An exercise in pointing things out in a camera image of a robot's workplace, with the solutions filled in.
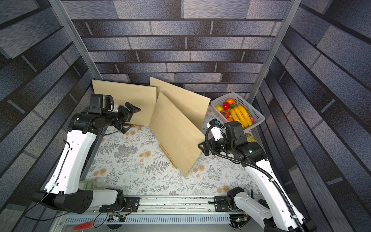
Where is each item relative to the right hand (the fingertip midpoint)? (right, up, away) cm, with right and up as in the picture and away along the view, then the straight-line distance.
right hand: (206, 140), depth 69 cm
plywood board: (-5, +18, +16) cm, 25 cm away
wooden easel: (-20, -13, +16) cm, 29 cm away
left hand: (-33, +13, -1) cm, 36 cm away
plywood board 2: (-15, 0, +10) cm, 18 cm away
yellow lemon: (+15, +19, +39) cm, 46 cm away
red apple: (+20, +20, +37) cm, 47 cm away
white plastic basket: (+40, +17, +37) cm, 57 cm away
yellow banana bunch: (+29, +14, +33) cm, 46 cm away
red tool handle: (-59, -41, -2) cm, 72 cm away
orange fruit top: (+24, +25, +41) cm, 54 cm away
